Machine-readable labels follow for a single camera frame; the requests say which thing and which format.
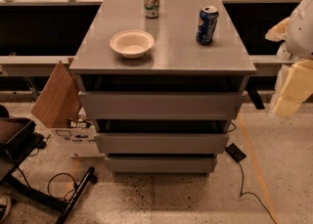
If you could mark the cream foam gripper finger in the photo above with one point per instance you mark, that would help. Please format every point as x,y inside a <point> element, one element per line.
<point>294,86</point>

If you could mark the grey bottom drawer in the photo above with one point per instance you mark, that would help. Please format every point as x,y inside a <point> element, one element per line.
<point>198,165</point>

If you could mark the grey drawer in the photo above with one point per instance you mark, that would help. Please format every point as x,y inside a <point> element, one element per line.
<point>160,143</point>
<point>161,105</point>
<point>198,165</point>

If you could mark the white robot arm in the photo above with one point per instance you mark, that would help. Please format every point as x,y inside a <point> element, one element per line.
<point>296,31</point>

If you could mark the grey drawer cabinet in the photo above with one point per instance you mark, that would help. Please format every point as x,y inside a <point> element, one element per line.
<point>176,63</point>

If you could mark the grey middle drawer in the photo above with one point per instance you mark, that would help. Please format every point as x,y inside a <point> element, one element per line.
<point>160,143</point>

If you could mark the grey top drawer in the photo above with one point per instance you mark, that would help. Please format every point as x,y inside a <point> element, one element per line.
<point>161,105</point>

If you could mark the black power adapter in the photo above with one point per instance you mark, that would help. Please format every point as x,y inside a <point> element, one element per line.
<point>235,153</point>

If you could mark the blue pepsi can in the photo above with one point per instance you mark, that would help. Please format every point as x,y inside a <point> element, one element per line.
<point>208,18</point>

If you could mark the white paper bowl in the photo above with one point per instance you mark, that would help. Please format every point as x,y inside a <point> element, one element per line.
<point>132,44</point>

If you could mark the green white soda can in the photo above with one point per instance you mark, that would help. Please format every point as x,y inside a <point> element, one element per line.
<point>151,8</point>

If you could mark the white printed cardboard box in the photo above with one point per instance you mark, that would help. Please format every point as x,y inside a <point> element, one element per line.
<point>78,140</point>

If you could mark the brown cardboard flap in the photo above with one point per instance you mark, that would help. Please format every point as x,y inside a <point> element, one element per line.
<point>58,102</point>

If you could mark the black cart stand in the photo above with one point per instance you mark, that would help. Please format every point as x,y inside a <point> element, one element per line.
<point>28,174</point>

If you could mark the shoe tip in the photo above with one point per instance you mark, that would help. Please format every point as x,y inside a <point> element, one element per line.
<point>5,207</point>

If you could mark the grey metal rail shelf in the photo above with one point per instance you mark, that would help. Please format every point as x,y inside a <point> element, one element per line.
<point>266,65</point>

